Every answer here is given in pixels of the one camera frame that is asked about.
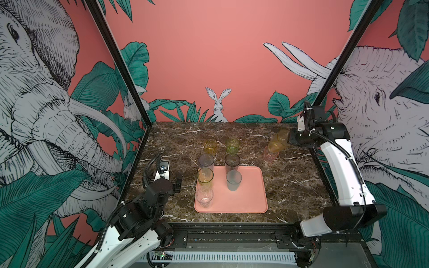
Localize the tall yellow tumbler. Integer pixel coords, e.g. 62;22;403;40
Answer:
268;129;291;153

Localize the tall light green tumbler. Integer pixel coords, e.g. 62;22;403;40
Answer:
197;167;214;189

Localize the tall blue-grey clear tumbler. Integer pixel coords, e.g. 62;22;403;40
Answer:
198;153;215;170

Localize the tall dark grey tumbler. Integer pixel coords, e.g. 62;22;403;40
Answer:
225;154;241;173

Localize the pink plastic tray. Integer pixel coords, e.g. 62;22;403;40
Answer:
194;166;268;213

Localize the teal frosted tumbler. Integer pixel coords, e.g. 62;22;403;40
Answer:
226;170;242;191

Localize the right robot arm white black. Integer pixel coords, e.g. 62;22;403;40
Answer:
288;101;387;249

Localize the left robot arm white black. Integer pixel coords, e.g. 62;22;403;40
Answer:
75;175;183;268

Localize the short green tumbler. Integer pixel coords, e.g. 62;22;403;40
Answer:
226;138;240;154

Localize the short yellow tumbler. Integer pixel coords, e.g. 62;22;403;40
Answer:
203;138;218;156

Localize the white perforated strip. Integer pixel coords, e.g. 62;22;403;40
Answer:
149;251;297;265

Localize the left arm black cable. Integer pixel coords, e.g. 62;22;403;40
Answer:
142;152;163;188

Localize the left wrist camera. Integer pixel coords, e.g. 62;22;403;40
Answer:
154;159;170;180

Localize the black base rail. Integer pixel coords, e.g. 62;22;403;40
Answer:
170;222;364;251

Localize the right black frame post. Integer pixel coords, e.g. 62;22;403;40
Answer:
313;0;383;106

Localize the black frame post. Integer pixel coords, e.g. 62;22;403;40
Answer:
85;0;152;128
313;0;383;106

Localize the left black frame post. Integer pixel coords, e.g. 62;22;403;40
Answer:
85;0;152;128

